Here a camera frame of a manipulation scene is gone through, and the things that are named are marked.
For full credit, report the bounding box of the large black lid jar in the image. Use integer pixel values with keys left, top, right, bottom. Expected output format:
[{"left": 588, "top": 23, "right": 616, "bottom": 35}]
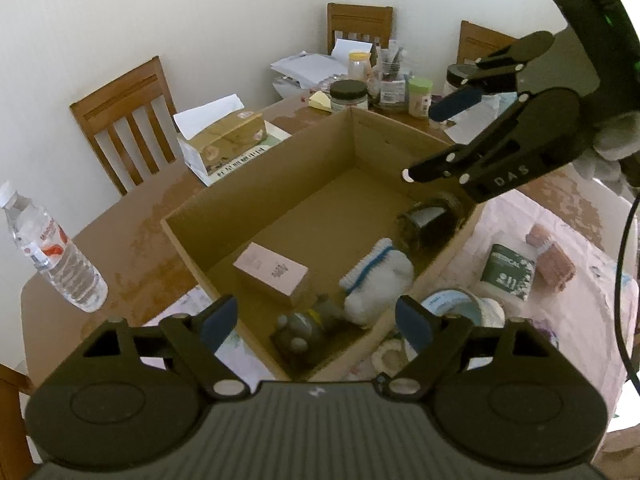
[{"left": 444, "top": 64, "right": 503, "bottom": 126}]

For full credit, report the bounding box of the clear plastic water bottle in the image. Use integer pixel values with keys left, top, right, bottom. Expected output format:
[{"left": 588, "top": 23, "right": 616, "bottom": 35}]
[{"left": 0, "top": 180, "right": 108, "bottom": 313}]

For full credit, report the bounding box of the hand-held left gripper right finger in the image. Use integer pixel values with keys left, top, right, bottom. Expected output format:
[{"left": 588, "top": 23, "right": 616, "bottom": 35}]
[{"left": 377, "top": 295, "right": 561, "bottom": 401}]

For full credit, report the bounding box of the wooden chair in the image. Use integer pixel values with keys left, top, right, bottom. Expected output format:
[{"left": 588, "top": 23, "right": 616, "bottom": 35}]
[
  {"left": 70, "top": 56, "right": 181, "bottom": 196},
  {"left": 457, "top": 20, "right": 521, "bottom": 68},
  {"left": 327, "top": 2, "right": 394, "bottom": 56},
  {"left": 0, "top": 362, "right": 36, "bottom": 466}
]

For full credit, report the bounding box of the green lid bottle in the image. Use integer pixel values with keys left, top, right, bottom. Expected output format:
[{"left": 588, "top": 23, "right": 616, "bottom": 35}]
[{"left": 407, "top": 77, "right": 433, "bottom": 120}]

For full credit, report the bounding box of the wooden desktop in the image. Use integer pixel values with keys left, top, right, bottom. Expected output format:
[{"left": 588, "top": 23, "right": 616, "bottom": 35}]
[{"left": 20, "top": 92, "right": 640, "bottom": 480}]

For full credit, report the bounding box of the person's right hand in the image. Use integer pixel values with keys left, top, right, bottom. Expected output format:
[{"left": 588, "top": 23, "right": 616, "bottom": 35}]
[{"left": 580, "top": 109, "right": 640, "bottom": 183}]

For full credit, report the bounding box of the white envelope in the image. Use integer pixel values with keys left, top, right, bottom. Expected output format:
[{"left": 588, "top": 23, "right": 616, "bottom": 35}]
[{"left": 332, "top": 38, "right": 373, "bottom": 63}]

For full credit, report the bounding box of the white sock with blue stripe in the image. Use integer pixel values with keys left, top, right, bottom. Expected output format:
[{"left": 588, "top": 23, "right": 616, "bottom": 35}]
[{"left": 339, "top": 239, "right": 416, "bottom": 330}]

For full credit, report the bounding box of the printed booklet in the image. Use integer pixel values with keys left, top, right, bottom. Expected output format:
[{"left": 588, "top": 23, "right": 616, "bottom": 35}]
[{"left": 202, "top": 120, "right": 292, "bottom": 188}]

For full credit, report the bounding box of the green white pouch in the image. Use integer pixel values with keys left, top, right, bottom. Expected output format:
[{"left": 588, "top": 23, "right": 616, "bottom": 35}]
[{"left": 481, "top": 242, "right": 538, "bottom": 306}]

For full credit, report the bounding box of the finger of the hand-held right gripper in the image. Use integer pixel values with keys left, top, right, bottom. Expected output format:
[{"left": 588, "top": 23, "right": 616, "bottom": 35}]
[
  {"left": 430, "top": 30, "right": 556, "bottom": 123},
  {"left": 401, "top": 91, "right": 535, "bottom": 187}
]

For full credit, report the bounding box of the pink knit cloth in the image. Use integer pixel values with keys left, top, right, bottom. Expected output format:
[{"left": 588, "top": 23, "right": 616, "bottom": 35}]
[{"left": 525, "top": 225, "right": 577, "bottom": 292}]

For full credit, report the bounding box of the yellow lid plastic jar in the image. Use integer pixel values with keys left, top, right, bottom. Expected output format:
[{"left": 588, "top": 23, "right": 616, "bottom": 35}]
[{"left": 347, "top": 50, "right": 373, "bottom": 83}]

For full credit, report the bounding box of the grey plush toy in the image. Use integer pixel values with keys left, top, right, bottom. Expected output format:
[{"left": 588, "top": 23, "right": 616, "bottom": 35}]
[{"left": 270, "top": 296, "right": 346, "bottom": 361}]

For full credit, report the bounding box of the white paper sheet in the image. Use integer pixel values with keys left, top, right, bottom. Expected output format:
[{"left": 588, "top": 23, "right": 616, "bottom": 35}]
[{"left": 442, "top": 110, "right": 501, "bottom": 145}]

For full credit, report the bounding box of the dark glass jar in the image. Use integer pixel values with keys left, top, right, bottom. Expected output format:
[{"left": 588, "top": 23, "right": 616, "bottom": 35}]
[{"left": 395, "top": 192, "right": 473, "bottom": 261}]

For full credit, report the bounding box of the black cable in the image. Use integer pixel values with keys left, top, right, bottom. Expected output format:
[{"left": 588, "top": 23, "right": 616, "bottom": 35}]
[{"left": 616, "top": 195, "right": 640, "bottom": 393}]

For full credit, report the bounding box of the pink carton box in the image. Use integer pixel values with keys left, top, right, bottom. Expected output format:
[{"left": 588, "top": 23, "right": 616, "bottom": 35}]
[{"left": 232, "top": 242, "right": 311, "bottom": 311}]

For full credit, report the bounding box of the pile of white papers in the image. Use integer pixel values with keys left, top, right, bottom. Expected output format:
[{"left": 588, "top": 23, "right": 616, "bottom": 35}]
[{"left": 270, "top": 50, "right": 351, "bottom": 101}]

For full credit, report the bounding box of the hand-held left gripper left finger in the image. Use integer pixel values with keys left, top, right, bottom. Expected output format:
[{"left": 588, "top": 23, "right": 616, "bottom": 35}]
[{"left": 82, "top": 296, "right": 251, "bottom": 401}]

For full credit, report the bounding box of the tissue box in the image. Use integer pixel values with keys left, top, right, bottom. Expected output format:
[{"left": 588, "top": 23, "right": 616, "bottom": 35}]
[{"left": 172, "top": 94, "right": 266, "bottom": 186}]

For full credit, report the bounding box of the clear pen holder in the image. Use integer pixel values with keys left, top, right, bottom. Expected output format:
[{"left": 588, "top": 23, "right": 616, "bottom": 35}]
[{"left": 375, "top": 42, "right": 408, "bottom": 108}]

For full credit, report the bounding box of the white crochet ring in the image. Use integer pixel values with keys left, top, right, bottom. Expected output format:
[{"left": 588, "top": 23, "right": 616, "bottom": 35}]
[{"left": 371, "top": 337, "right": 416, "bottom": 381}]

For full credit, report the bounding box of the clear glass bowl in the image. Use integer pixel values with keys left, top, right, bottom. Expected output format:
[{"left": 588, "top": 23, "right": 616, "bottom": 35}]
[{"left": 420, "top": 287, "right": 507, "bottom": 333}]

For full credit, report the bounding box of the cardboard box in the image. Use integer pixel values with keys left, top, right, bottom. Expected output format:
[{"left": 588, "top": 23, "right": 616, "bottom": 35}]
[{"left": 160, "top": 106, "right": 483, "bottom": 383}]

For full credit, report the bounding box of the short black lid jar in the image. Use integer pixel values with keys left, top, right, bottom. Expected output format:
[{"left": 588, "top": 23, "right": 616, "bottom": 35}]
[{"left": 329, "top": 80, "right": 369, "bottom": 113}]

